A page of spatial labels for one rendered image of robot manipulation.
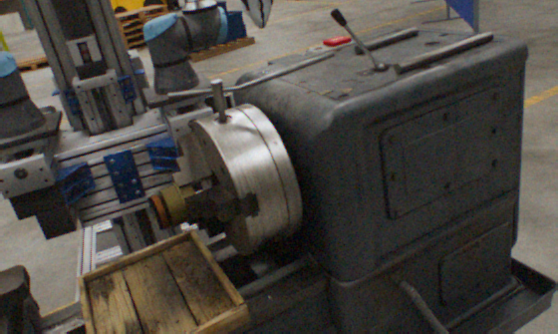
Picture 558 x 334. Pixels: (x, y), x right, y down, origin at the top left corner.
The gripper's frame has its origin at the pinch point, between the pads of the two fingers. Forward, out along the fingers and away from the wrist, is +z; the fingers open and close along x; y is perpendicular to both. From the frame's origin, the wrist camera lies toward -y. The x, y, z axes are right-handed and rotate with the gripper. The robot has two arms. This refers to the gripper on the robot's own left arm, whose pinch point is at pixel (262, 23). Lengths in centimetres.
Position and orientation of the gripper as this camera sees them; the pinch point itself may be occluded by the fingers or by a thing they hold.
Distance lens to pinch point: 111.4
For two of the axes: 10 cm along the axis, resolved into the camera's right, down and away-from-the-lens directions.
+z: 1.7, 9.0, 4.1
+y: -4.8, -2.8, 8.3
